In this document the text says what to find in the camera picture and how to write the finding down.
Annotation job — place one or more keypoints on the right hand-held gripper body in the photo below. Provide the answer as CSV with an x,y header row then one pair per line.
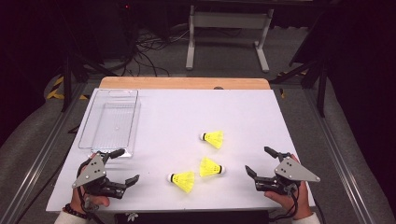
x,y
292,171

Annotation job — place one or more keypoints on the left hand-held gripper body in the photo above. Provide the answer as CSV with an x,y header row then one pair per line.
x,y
91,174

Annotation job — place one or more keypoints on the clear plastic container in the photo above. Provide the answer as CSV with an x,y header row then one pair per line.
x,y
115,124

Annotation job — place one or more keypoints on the yellow shuttlecock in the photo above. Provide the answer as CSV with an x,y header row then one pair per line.
x,y
214,139
184,181
209,167

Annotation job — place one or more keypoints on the person's left hand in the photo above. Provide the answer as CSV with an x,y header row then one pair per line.
x,y
97,202

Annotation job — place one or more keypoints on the person's right hand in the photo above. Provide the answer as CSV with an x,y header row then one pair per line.
x,y
281,200

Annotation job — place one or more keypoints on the person's right white sleeve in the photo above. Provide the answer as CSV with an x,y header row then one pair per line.
x,y
308,220

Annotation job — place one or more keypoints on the person's white sleeve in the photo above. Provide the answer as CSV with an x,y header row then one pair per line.
x,y
66,219
308,220

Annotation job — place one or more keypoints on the person's left white sleeve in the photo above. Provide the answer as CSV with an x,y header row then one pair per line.
x,y
66,219

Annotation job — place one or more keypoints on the person's black clothing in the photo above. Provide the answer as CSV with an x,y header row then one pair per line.
x,y
193,217

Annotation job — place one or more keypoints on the black tripod stand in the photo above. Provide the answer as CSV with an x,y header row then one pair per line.
x,y
66,81
322,90

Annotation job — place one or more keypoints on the white table board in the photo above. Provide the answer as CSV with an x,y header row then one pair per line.
x,y
186,115

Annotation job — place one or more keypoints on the yellow black floor tape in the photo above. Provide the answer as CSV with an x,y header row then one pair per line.
x,y
53,93

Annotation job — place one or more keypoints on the white metal stand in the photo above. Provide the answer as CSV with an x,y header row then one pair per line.
x,y
230,20

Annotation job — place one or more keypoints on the aluminium rail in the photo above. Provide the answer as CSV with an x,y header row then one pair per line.
x,y
339,158
40,161

